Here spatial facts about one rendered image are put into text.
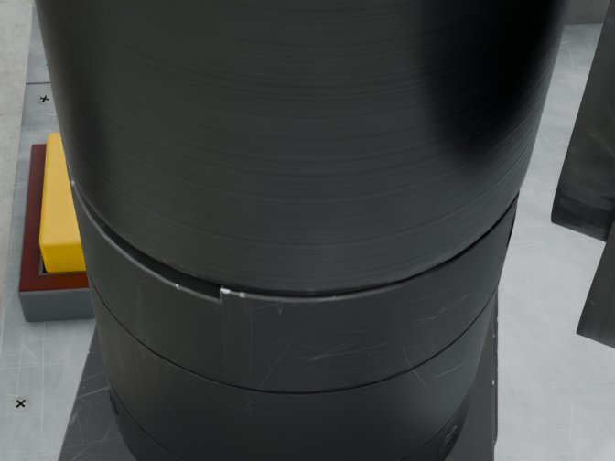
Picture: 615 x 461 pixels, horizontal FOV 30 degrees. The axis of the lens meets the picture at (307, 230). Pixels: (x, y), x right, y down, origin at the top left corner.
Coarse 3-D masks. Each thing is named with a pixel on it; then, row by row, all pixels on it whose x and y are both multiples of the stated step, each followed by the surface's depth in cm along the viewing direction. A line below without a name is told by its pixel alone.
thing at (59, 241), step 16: (48, 144) 46; (48, 160) 46; (64, 160) 46; (48, 176) 45; (64, 176) 45; (48, 192) 45; (64, 192) 45; (48, 208) 44; (64, 208) 44; (48, 224) 44; (64, 224) 44; (48, 240) 43; (64, 240) 43; (80, 240) 43; (48, 256) 44; (64, 256) 44; (80, 256) 44; (48, 272) 44
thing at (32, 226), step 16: (32, 160) 48; (32, 176) 47; (32, 192) 47; (32, 208) 46; (32, 224) 46; (32, 240) 45; (32, 256) 45; (32, 272) 44; (32, 288) 44; (48, 288) 44; (64, 288) 44; (80, 288) 44
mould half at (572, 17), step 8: (576, 0) 56; (584, 0) 56; (592, 0) 56; (600, 0) 56; (608, 0) 57; (576, 8) 57; (584, 8) 57; (592, 8) 57; (600, 8) 57; (568, 16) 57; (576, 16) 57; (584, 16) 57; (592, 16) 57; (600, 16) 57; (568, 24) 57
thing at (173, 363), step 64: (128, 256) 13; (128, 320) 14; (192, 320) 13; (256, 320) 13; (320, 320) 12; (384, 320) 13; (448, 320) 14; (128, 384) 15; (192, 384) 14; (256, 384) 14; (320, 384) 13; (384, 384) 14; (448, 384) 15; (64, 448) 17; (128, 448) 17; (192, 448) 15; (256, 448) 15; (320, 448) 15; (384, 448) 15; (448, 448) 17
